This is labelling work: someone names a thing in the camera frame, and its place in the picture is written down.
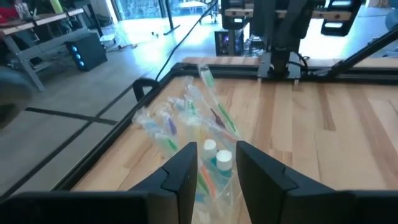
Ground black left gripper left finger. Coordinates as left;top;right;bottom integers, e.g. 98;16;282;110
0;141;199;224

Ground person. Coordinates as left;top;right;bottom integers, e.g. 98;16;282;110
0;0;22;26

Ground black hook clamp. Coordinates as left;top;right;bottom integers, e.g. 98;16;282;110
132;77;161;102

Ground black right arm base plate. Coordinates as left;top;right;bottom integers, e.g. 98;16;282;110
256;51;303;81

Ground orange toothbrush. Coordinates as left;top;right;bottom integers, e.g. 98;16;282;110
200;164;218;200
217;126;240;147

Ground blue toothbrush dark purple grip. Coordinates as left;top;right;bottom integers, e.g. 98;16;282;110
210;107;228;131

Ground grey desk wooden top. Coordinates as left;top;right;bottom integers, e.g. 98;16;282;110
0;7;91;91

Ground black computer coloured lights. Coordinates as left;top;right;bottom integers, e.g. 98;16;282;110
214;29;245;57

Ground teal mouthwash bottle white cap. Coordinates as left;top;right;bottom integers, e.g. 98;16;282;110
202;139;218;167
215;149;234;180

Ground black computer blue lights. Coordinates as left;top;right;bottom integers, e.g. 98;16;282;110
65;32;108;72

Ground clear acrylic organizer box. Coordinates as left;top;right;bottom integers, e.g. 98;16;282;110
132;93;249;224

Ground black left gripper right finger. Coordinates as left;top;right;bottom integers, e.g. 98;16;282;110
235;140;398;224

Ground black aluminium table frame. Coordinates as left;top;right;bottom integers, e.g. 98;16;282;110
52;26;398;192

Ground black cable over table edge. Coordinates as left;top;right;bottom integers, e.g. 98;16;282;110
155;0;219;82

